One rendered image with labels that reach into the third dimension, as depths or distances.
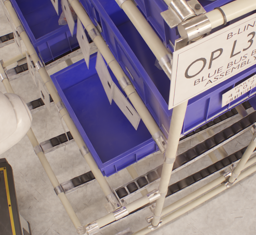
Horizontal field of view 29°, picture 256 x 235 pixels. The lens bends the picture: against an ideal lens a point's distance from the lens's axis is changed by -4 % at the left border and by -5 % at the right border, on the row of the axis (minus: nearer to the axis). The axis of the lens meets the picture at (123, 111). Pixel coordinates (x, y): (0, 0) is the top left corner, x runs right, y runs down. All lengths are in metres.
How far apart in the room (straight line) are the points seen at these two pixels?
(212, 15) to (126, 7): 0.30
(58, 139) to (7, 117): 0.59
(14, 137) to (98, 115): 0.33
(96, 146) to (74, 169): 0.77
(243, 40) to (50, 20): 1.15
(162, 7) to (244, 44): 0.18
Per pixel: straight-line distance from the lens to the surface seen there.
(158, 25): 1.00
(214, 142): 1.70
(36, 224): 2.39
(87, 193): 2.40
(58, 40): 1.78
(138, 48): 1.45
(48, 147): 2.03
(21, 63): 2.60
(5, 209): 2.10
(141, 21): 1.05
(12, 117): 1.51
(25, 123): 1.55
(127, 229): 2.22
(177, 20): 0.82
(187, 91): 0.96
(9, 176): 2.13
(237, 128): 1.72
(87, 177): 1.95
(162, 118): 1.28
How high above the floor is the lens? 2.30
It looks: 65 degrees down
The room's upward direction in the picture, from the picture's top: 2 degrees counter-clockwise
